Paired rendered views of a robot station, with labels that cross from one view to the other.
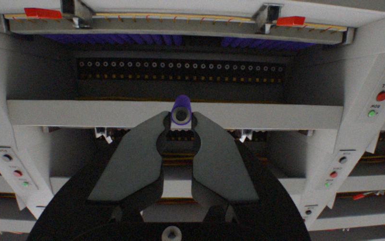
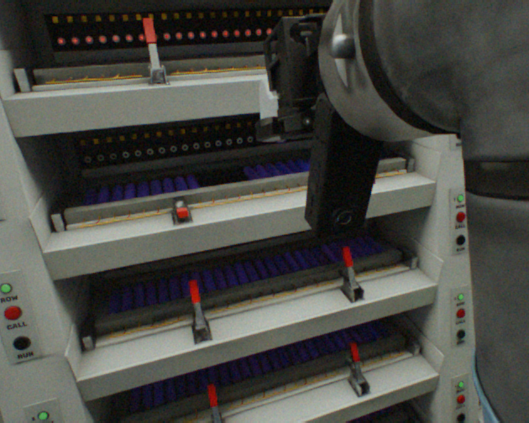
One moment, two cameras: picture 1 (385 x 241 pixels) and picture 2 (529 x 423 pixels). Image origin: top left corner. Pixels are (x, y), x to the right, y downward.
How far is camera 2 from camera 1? 0.30 m
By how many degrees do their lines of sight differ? 43
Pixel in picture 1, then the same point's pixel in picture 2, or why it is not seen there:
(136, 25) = (296, 180)
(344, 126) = not seen: outside the picture
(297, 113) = (93, 117)
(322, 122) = (42, 107)
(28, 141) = not seen: hidden behind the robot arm
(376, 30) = (43, 234)
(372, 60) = (29, 204)
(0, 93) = not seen: hidden behind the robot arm
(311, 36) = (109, 209)
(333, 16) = (106, 232)
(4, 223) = not seen: outside the picture
